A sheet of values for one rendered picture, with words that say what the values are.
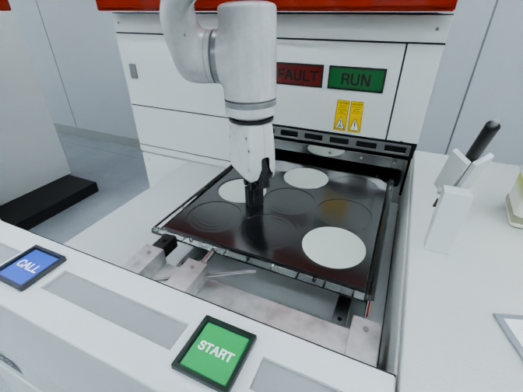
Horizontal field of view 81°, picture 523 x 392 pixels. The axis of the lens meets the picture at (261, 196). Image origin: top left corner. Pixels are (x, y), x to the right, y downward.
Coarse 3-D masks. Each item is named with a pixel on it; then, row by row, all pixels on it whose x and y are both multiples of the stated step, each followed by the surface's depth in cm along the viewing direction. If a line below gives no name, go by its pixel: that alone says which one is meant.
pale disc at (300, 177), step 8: (304, 168) 74; (288, 176) 70; (296, 176) 70; (304, 176) 70; (312, 176) 70; (320, 176) 70; (296, 184) 67; (304, 184) 67; (312, 184) 67; (320, 184) 67
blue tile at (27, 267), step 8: (24, 256) 38; (32, 256) 38; (40, 256) 38; (48, 256) 38; (16, 264) 37; (24, 264) 37; (32, 264) 37; (40, 264) 37; (48, 264) 37; (0, 272) 36; (8, 272) 36; (16, 272) 36; (24, 272) 36; (32, 272) 36; (16, 280) 35; (24, 280) 35
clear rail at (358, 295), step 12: (156, 228) 53; (180, 240) 51; (192, 240) 50; (216, 252) 49; (228, 252) 48; (252, 264) 46; (264, 264) 46; (276, 264) 45; (288, 276) 44; (300, 276) 44; (324, 288) 43; (336, 288) 42; (348, 288) 42; (360, 300) 41; (372, 300) 40
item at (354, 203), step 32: (288, 192) 64; (320, 192) 64; (352, 192) 64; (384, 192) 64; (192, 224) 55; (224, 224) 55; (256, 224) 55; (288, 224) 55; (320, 224) 55; (352, 224) 55; (256, 256) 48; (288, 256) 47
